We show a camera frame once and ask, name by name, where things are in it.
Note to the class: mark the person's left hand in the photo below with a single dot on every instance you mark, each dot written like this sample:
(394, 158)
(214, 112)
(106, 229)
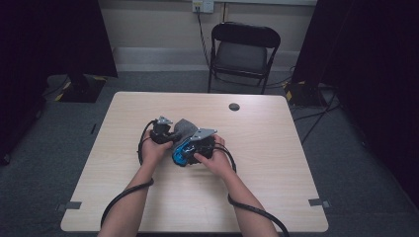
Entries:
(153, 153)

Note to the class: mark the blue toy car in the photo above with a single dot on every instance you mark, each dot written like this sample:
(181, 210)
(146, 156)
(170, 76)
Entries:
(180, 154)

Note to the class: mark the dark curtain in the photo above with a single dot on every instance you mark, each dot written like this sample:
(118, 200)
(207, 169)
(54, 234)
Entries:
(378, 65)
(49, 36)

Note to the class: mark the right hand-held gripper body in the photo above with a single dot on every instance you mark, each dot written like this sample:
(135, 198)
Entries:
(206, 148)

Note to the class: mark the black folding chair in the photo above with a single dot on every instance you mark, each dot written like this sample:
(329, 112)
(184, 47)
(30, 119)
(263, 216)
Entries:
(245, 34)

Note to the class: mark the person's right hand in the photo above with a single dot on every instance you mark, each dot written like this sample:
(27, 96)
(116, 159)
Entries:
(215, 163)

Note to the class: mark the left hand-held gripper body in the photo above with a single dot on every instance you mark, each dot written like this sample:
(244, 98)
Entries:
(161, 133)

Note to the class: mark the small black floor marker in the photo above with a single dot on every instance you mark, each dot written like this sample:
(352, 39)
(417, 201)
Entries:
(94, 128)

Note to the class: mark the white wall socket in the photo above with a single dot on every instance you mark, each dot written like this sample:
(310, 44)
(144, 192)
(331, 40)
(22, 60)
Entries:
(203, 6)

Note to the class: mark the grey tape strip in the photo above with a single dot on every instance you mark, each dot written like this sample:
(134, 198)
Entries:
(319, 203)
(69, 206)

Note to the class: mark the black stand base yellow tape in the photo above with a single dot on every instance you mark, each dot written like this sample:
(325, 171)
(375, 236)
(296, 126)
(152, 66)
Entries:
(82, 93)
(304, 94)

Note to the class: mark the grey cloth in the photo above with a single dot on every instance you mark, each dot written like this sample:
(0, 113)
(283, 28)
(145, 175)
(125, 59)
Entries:
(186, 130)

